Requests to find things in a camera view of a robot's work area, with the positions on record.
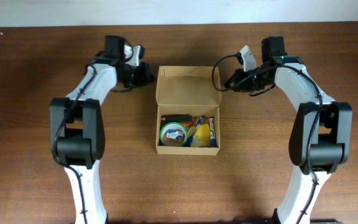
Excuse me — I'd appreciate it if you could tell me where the brown cardboard box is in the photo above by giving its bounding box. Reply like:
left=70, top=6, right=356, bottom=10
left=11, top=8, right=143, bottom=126
left=155, top=66, right=222, bottom=156

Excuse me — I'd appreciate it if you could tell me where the blue white marker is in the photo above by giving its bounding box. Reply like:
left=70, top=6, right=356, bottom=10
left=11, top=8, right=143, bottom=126
left=209, top=117, right=217, bottom=147

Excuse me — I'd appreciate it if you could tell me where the blue ballpoint pen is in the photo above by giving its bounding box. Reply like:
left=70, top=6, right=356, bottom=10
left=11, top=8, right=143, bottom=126
left=185, top=115, right=205, bottom=147

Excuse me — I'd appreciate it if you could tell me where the red grey stapler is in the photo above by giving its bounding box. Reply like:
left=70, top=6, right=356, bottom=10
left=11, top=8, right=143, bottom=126
left=160, top=114, right=195, bottom=125

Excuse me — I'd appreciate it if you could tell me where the green tape roll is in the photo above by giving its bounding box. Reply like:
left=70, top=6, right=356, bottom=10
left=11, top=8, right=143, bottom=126
left=160, top=122, right=188, bottom=147

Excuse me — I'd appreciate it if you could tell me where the yellow sticky note pad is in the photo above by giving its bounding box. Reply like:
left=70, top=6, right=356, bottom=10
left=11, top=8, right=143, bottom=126
left=190, top=124, right=211, bottom=147

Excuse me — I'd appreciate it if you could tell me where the blue white staples box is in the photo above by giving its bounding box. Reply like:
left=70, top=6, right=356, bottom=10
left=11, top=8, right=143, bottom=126
left=166, top=129, right=185, bottom=142

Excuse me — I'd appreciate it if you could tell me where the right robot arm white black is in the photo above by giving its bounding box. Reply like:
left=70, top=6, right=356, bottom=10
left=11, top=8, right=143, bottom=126
left=224, top=36, right=352, bottom=224

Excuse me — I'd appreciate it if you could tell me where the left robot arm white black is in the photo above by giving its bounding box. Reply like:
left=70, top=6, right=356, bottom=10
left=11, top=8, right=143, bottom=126
left=50, top=35, right=155, bottom=224

